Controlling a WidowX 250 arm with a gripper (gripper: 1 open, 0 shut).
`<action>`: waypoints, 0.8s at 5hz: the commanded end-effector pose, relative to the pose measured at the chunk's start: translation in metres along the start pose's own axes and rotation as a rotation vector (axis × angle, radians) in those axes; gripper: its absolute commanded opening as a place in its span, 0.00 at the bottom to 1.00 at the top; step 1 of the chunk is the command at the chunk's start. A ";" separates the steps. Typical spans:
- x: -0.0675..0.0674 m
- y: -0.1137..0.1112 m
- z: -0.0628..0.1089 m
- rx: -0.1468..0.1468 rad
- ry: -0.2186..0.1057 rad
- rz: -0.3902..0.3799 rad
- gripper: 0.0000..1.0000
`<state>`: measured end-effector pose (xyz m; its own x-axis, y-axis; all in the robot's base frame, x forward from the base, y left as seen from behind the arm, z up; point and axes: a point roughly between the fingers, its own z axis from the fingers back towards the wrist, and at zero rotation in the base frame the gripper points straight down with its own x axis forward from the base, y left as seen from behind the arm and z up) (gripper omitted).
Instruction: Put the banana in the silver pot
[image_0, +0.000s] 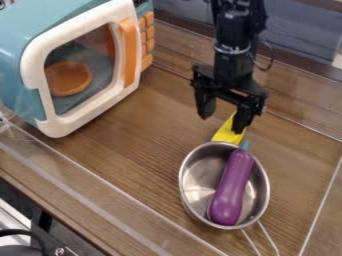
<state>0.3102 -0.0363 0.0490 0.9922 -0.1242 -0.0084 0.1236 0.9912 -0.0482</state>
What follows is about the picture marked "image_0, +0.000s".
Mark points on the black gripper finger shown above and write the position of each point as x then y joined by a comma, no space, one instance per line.
247,110
204,100

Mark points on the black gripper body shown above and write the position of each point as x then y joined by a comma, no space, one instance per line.
230,76

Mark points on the clear acrylic barrier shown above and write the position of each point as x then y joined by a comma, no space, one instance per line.
112,220

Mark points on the purple toy eggplant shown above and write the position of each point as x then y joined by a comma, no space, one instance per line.
224,207

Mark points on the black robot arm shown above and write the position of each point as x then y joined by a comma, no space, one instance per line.
239,20

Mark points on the yellow toy banana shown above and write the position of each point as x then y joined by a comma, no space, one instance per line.
226,135

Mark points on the silver metal pot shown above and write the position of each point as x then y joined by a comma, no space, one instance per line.
199,175

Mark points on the blue toy microwave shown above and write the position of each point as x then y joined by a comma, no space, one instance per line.
72,55

